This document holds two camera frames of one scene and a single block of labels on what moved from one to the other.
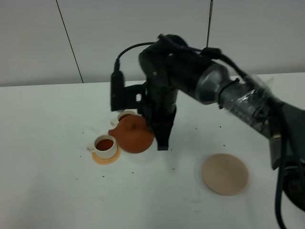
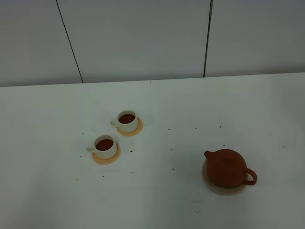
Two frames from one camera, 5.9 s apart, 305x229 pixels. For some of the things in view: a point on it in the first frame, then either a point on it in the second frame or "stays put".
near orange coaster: x=106 y=161 stays put
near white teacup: x=105 y=146 stays put
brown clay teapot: x=134 y=133 → x=228 y=168
